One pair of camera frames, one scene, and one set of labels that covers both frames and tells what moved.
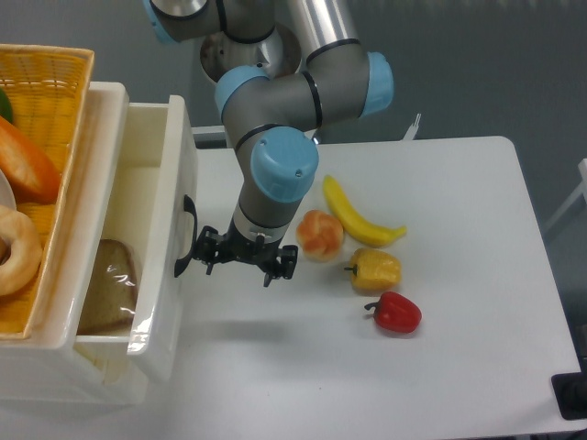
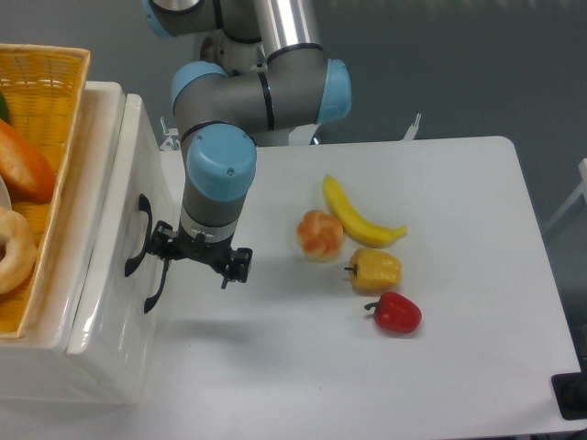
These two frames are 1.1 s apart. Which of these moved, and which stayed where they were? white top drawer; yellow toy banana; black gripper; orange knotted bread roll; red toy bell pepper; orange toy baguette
Moved: black gripper; white top drawer
Stayed: orange toy baguette; yellow toy banana; orange knotted bread roll; red toy bell pepper
